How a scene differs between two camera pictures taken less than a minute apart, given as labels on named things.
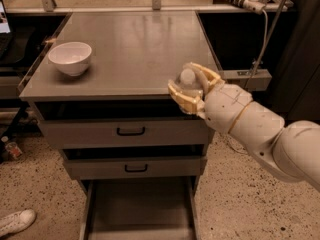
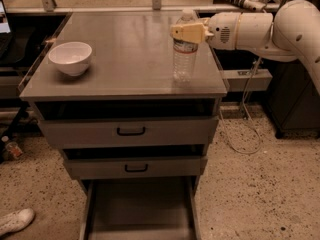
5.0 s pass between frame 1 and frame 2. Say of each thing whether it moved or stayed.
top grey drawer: stayed
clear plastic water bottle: moved
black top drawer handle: stayed
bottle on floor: stayed
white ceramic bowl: stayed
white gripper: moved
